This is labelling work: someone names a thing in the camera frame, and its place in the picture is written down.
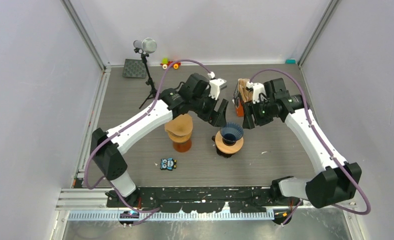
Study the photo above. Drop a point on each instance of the colourful toy car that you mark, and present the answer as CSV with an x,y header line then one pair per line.
x,y
165,63

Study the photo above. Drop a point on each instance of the brown paper coffee filter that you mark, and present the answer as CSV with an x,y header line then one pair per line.
x,y
180,126

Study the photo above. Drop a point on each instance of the dark grey studded plate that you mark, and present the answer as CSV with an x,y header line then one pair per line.
x,y
134,69

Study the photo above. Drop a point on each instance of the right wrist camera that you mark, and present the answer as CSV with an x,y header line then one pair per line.
x,y
257,90

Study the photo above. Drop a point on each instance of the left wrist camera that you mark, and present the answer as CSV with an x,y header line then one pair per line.
x,y
216,85

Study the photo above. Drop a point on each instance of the blue owl sticker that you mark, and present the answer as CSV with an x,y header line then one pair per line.
x,y
168,164

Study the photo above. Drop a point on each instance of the silver microphone on tripod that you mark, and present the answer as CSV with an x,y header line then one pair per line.
x,y
146,47

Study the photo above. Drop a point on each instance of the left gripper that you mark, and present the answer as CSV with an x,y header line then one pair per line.
x,y
216,118

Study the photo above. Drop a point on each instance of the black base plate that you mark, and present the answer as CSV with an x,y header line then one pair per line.
x,y
203,200

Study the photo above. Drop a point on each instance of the wooden ring stand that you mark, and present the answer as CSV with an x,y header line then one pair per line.
x,y
227,149

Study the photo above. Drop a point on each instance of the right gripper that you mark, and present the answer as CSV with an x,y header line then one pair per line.
x,y
250,108

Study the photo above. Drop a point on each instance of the teal block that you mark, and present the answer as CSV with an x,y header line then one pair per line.
x,y
290,61

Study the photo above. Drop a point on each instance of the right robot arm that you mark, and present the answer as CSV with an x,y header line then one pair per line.
x,y
335,177

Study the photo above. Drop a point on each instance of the amber glass carafe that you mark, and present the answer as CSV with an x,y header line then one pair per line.
x,y
183,146

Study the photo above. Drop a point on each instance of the blue plastic dripper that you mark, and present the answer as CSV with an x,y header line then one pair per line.
x,y
231,133

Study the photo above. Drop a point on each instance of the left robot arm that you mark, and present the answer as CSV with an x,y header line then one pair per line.
x,y
197,94

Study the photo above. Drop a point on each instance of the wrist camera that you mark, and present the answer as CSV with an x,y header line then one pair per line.
x,y
257,90
216,85

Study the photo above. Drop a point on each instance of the orange coffee filter box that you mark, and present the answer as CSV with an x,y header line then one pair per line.
x,y
241,96

